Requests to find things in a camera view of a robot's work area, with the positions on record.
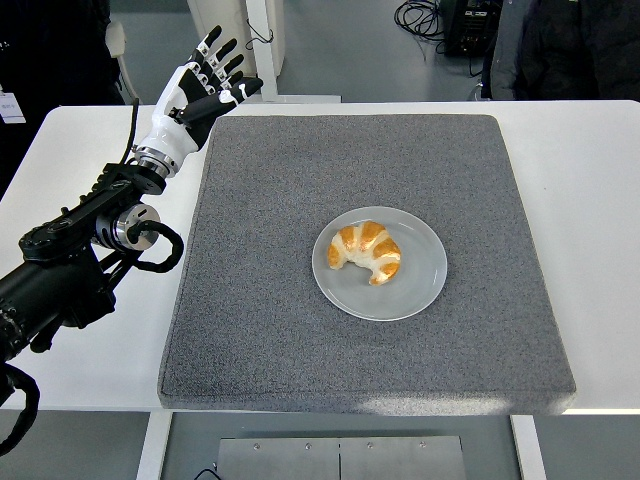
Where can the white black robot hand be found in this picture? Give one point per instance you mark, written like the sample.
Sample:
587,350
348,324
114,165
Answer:
167,130

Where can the golden croissant bread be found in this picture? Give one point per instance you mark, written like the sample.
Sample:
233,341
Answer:
372,245

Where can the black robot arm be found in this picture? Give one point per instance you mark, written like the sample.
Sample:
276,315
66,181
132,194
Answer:
50,290

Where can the grey round plate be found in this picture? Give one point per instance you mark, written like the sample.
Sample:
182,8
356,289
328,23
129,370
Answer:
425,280

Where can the grey metal plate with screws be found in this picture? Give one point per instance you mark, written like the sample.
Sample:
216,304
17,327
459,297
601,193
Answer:
280,460

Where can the white cabinet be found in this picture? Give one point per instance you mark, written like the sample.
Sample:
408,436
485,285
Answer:
225,15

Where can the white stand with flat base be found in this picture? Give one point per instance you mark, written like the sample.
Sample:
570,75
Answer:
265,30

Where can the person in dark clothing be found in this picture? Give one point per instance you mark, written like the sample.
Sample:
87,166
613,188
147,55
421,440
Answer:
50,50

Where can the white id badge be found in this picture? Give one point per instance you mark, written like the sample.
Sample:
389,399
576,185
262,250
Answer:
12,107

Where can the grey felt mat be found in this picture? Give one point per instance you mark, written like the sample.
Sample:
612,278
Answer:
350,360

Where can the black electronics box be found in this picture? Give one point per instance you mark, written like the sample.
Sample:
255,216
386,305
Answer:
470,30

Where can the white table leg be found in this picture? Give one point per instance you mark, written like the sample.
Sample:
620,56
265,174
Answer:
152,450
530,450

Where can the person in dark coat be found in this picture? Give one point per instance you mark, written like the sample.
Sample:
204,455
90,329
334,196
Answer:
560,50

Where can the white chair frame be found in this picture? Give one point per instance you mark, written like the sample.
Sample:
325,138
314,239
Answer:
117,45

